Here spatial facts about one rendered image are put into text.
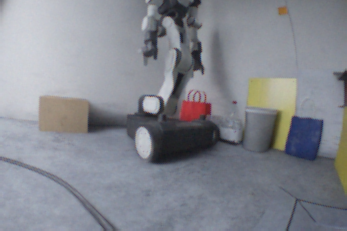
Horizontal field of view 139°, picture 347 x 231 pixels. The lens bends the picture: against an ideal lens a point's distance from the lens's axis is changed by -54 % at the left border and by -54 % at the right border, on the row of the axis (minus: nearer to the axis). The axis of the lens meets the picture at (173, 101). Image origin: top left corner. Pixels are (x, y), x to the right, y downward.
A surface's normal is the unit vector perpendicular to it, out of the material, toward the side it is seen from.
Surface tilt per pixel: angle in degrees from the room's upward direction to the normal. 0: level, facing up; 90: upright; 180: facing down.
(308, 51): 90
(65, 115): 90
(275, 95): 87
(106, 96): 90
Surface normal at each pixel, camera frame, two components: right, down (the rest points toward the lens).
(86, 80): 0.61, 0.07
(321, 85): -0.79, -0.08
